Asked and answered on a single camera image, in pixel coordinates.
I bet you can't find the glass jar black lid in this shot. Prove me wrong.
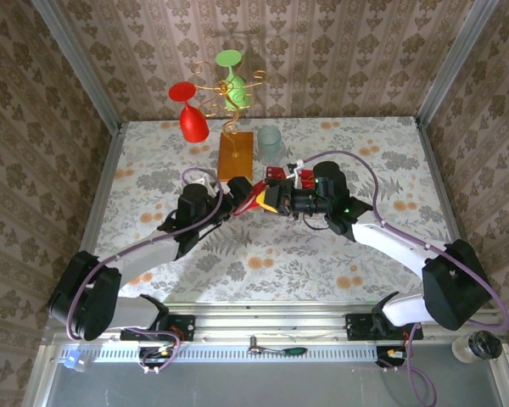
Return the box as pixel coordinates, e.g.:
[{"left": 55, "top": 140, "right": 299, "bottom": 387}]
[{"left": 451, "top": 330, "right": 504, "bottom": 365}]

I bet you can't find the aluminium frame post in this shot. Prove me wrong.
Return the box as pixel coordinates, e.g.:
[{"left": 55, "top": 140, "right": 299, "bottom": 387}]
[
  {"left": 31, "top": 0, "right": 124, "bottom": 136},
  {"left": 415, "top": 0, "right": 501, "bottom": 128}
]

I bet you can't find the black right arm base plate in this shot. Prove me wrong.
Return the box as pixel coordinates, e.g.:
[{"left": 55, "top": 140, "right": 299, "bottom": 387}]
[{"left": 345, "top": 312, "right": 424, "bottom": 342}]

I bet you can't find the gold wire rack wooden base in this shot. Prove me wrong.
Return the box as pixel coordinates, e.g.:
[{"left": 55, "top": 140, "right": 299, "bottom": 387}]
[{"left": 193, "top": 60, "right": 271, "bottom": 184}]

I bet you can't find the clear glass tumbler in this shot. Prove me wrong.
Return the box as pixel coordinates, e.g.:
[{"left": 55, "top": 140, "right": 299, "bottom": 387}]
[{"left": 256, "top": 125, "right": 283, "bottom": 164}]

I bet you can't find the red wine glass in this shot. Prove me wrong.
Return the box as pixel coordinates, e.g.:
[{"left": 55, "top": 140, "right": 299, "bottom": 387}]
[{"left": 168, "top": 81, "right": 210, "bottom": 143}]

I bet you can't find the green wine glass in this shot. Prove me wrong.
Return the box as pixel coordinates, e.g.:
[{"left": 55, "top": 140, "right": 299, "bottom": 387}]
[{"left": 215, "top": 49, "right": 255, "bottom": 112}]

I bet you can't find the slotted grey cable duct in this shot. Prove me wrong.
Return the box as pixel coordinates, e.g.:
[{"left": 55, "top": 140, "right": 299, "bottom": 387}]
[{"left": 57, "top": 345, "right": 381, "bottom": 364}]

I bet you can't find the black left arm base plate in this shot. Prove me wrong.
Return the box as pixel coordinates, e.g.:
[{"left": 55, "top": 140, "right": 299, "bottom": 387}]
[{"left": 119, "top": 314, "right": 196, "bottom": 343}]

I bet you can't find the aluminium side rail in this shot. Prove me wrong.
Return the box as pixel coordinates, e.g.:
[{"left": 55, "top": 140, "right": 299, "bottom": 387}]
[
  {"left": 67, "top": 122, "right": 126, "bottom": 304},
  {"left": 413, "top": 116, "right": 484, "bottom": 309}
]

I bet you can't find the ratchet wrench green handle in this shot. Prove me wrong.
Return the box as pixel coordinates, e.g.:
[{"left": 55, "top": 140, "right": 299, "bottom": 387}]
[{"left": 248, "top": 336, "right": 309, "bottom": 357}]

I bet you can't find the aluminium front frame rail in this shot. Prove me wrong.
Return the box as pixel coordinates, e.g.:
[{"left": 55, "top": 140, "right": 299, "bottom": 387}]
[{"left": 42, "top": 301, "right": 504, "bottom": 345}]

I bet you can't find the red card holder wallet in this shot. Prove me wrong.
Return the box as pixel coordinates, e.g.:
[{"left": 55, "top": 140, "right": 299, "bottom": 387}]
[{"left": 232, "top": 180, "right": 267, "bottom": 217}]

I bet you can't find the grey metal panel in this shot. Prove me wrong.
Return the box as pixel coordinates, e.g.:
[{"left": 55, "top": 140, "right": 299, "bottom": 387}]
[{"left": 23, "top": 343, "right": 509, "bottom": 407}]

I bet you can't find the blue white connector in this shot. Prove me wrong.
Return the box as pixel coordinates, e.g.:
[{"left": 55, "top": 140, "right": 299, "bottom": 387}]
[{"left": 61, "top": 348, "right": 93, "bottom": 374}]

